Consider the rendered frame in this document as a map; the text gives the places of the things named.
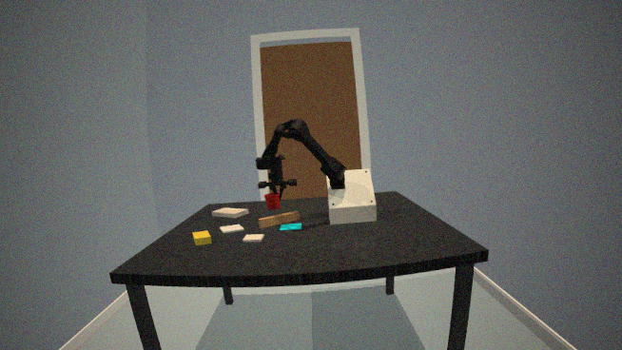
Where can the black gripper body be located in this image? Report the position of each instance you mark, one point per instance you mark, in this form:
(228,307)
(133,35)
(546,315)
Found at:
(276,177)

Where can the red cup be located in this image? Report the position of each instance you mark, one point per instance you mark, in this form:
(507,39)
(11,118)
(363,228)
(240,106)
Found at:
(273,201)

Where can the orange long flat bar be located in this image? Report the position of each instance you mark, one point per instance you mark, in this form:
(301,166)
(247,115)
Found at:
(278,219)

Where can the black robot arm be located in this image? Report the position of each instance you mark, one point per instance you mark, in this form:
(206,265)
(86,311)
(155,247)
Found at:
(299,131)

